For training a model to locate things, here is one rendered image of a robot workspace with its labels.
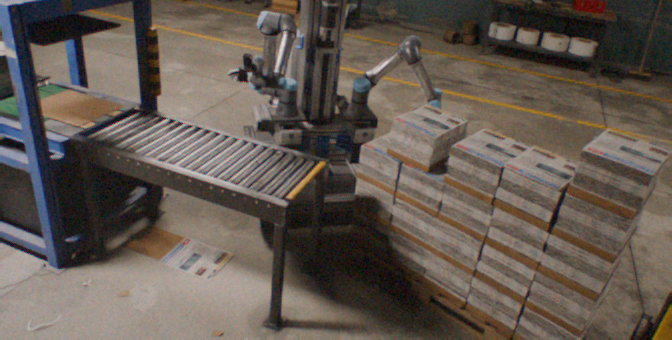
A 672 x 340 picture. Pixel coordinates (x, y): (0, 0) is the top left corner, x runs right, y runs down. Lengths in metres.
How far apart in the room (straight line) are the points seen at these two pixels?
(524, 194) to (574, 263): 0.39
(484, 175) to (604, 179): 0.56
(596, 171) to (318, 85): 1.81
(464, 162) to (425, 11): 7.01
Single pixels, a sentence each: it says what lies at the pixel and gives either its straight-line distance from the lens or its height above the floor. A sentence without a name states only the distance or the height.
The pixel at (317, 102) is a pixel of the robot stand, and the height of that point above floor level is 0.87.
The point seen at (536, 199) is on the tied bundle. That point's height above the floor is 0.97.
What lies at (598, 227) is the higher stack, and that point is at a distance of 2.55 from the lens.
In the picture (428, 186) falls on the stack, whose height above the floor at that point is 0.77.
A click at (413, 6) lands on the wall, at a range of 9.60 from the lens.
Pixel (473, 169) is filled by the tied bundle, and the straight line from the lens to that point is 2.70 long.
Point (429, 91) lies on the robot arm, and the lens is 3.40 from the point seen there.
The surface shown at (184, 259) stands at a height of 0.01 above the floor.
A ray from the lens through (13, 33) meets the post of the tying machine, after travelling 2.88.
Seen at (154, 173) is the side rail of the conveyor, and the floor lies 0.75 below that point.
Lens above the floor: 2.19
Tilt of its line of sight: 27 degrees down
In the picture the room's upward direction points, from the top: 7 degrees clockwise
